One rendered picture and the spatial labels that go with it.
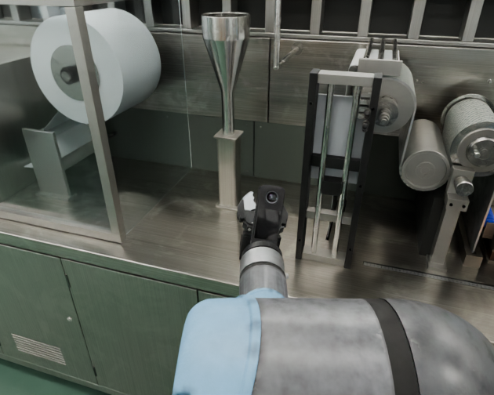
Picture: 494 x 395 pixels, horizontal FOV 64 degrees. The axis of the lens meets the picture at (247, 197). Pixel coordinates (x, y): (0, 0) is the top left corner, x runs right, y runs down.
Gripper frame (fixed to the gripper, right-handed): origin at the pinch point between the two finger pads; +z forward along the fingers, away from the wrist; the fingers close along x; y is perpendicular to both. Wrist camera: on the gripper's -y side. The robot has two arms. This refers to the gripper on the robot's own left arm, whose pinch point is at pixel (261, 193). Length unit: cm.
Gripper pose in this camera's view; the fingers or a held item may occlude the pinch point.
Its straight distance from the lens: 84.5
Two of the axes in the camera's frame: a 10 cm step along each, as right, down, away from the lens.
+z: 0.1, -5.0, 8.7
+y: -1.4, 8.6, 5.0
